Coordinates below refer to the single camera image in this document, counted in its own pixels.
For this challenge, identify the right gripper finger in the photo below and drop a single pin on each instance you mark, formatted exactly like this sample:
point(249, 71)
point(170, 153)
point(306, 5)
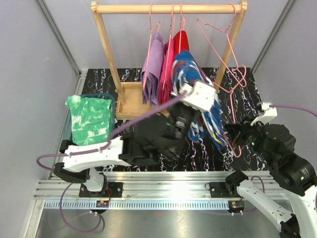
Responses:
point(239, 141)
point(235, 131)

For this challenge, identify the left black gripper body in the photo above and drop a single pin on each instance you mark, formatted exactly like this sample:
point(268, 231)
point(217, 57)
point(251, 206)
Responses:
point(189, 115)

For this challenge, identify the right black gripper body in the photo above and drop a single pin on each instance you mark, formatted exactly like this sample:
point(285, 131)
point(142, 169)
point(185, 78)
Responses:
point(240, 131)

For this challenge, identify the pink hanger with blue trousers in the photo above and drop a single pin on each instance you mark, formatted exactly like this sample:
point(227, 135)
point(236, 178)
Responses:
point(242, 83)

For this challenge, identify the blue patterned trousers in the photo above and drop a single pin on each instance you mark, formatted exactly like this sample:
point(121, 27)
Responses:
point(186, 71)

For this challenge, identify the green white trousers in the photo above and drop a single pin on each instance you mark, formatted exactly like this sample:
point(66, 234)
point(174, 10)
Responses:
point(89, 119)

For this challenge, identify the pink wire hanger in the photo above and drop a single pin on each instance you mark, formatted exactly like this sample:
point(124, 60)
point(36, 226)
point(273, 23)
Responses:
point(222, 38)

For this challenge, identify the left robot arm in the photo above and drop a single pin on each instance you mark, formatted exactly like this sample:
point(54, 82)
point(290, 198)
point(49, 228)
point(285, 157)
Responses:
point(150, 138)

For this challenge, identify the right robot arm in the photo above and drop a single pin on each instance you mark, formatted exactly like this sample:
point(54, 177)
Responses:
point(274, 144)

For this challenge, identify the pink folded trousers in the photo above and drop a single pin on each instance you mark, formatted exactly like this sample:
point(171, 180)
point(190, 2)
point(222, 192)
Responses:
point(165, 83)

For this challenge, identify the pink hanger with lilac trousers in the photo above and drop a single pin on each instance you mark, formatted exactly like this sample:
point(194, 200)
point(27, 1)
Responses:
point(152, 30)

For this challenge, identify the lilac folded trousers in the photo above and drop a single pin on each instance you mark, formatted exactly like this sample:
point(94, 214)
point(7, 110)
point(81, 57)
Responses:
point(152, 69)

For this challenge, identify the red folded trousers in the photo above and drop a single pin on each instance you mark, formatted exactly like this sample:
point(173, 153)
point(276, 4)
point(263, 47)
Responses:
point(181, 42)

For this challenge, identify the pink hanger with red trousers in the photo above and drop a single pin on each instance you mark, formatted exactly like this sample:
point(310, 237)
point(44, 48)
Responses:
point(181, 27)

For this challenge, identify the black marble pattern mat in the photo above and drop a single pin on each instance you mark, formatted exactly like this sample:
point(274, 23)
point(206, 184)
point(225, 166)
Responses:
point(79, 158)

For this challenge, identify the wooden clothes rack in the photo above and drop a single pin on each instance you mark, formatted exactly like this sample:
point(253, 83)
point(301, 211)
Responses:
point(123, 41)

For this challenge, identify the transparent blue plastic bin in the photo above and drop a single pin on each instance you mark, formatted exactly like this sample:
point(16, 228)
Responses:
point(67, 134)

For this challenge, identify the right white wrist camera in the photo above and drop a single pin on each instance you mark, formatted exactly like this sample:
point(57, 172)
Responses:
point(267, 112)

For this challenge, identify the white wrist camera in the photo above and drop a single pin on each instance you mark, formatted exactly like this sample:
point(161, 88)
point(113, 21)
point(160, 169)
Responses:
point(200, 97)
point(267, 112)

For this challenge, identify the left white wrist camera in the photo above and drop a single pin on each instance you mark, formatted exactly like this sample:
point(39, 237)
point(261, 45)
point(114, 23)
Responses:
point(200, 97)

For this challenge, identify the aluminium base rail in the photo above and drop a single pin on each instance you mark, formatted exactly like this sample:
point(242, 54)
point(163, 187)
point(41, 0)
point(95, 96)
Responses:
point(139, 191)

